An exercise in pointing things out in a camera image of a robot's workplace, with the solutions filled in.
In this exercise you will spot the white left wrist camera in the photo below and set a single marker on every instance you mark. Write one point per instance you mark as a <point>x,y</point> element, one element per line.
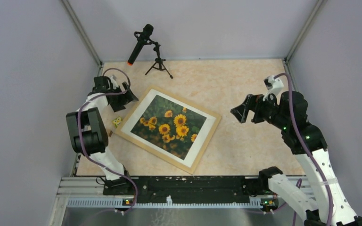
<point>113,81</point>

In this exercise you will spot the sunflower photo print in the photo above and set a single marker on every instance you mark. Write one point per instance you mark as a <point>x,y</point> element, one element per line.
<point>169,126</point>

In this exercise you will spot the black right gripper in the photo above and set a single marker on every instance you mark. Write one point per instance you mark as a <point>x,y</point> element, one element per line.
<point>253,102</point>

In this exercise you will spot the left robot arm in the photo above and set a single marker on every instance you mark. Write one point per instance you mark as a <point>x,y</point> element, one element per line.
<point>87,132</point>

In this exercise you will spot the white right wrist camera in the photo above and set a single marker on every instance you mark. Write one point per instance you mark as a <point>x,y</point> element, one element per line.
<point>274,87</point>

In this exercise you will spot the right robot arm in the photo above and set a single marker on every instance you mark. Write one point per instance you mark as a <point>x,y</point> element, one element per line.
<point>329,206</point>

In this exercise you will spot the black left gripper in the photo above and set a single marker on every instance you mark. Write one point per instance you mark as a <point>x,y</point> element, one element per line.
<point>126,98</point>

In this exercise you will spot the light wooden picture frame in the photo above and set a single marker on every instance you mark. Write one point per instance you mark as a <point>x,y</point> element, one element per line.
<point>213,131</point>

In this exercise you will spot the black mini tripod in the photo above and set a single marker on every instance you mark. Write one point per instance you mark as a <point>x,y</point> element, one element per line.
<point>159,62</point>

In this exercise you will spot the aluminium rail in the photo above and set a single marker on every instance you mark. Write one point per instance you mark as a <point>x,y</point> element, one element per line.
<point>86,192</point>

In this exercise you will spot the yellow toy block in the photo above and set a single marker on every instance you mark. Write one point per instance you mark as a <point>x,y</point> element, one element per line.
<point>117,121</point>

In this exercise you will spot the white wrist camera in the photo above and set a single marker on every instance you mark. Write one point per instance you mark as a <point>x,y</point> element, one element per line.
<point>274,87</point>
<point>113,81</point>

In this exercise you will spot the black microphone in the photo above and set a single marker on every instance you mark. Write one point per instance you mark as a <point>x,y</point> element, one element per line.
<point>143,38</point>

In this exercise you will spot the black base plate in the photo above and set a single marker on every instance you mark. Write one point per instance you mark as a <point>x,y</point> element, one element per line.
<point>192,190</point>

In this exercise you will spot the white paper mat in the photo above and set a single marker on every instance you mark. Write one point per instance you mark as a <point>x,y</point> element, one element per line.
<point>206,134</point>

